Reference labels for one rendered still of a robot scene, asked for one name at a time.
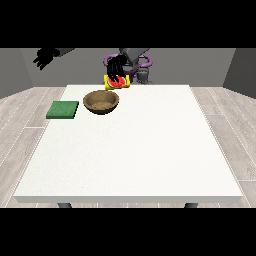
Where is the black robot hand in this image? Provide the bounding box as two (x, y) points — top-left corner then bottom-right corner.
(106, 54), (130, 85)
(32, 48), (62, 71)

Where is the yellow cup with melon print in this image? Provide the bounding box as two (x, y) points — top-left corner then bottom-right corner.
(103, 73), (132, 91)

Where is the brown wooden bowl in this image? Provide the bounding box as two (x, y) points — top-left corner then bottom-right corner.
(82, 89), (120, 116)

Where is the green square pad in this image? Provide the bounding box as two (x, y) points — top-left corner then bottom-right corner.
(45, 100), (80, 120)

